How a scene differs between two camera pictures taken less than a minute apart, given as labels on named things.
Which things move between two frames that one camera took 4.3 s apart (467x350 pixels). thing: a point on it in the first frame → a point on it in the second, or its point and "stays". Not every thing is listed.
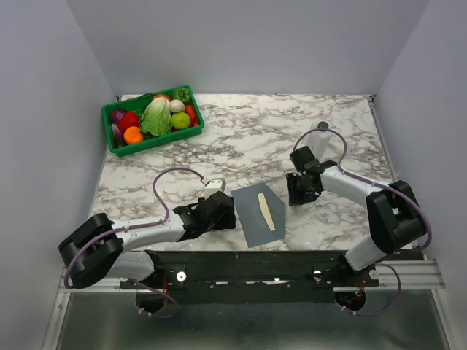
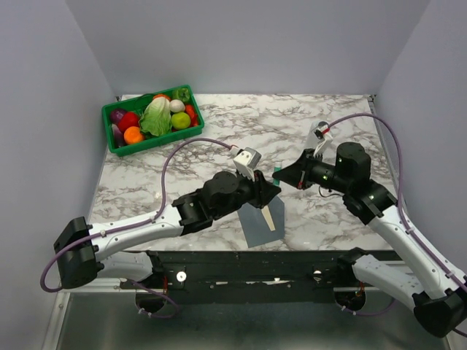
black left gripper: x=228 y=220 → x=263 y=193
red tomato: x=128 y=119 stays
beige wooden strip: x=265 y=211 stays
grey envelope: x=255 y=226 stays
